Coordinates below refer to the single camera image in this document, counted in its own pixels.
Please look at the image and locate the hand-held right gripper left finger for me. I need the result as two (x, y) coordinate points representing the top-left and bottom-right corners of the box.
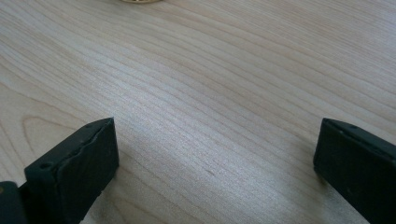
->
(19, 117), (120, 224)

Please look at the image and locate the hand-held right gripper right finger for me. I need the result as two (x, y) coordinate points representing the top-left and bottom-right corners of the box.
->
(313, 118), (396, 224)

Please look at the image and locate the gold round object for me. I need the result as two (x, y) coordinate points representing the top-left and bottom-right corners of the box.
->
(120, 0), (163, 5)

